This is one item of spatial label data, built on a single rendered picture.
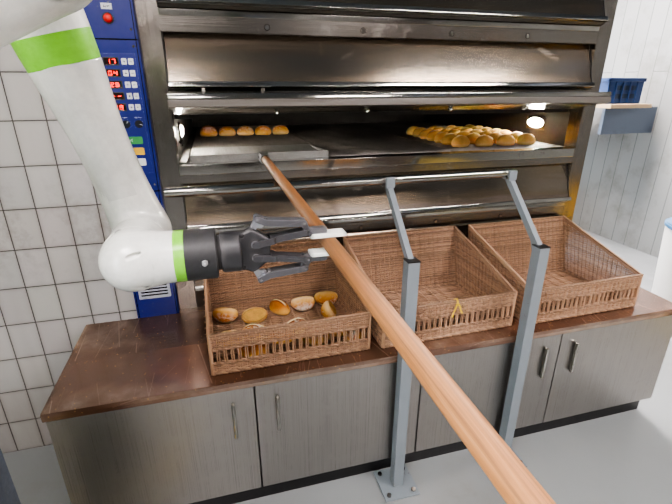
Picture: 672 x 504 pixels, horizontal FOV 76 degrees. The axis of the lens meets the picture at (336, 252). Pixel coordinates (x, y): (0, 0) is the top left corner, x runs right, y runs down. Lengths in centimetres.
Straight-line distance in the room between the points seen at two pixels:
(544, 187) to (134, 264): 195
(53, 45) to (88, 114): 10
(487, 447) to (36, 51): 79
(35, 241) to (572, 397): 224
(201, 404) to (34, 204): 93
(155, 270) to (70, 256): 115
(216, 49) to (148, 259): 110
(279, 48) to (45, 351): 150
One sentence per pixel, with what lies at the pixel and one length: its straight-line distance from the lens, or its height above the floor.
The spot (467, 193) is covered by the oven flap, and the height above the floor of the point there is 100.
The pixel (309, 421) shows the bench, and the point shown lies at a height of 36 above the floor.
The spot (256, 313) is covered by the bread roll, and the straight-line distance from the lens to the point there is 171.
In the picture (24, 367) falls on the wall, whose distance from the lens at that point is 218.
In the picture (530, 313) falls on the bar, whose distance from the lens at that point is 170.
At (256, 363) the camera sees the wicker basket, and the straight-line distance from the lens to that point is 150.
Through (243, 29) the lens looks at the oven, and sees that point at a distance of 173.
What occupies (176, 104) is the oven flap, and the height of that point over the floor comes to 140.
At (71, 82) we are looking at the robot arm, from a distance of 83.
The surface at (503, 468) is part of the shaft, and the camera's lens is 41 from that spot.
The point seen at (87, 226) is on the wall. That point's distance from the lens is 185.
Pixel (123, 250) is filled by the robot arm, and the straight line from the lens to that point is 77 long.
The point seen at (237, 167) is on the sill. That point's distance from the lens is 175.
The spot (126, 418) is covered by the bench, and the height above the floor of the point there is 51.
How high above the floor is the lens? 146
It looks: 21 degrees down
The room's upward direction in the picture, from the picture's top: straight up
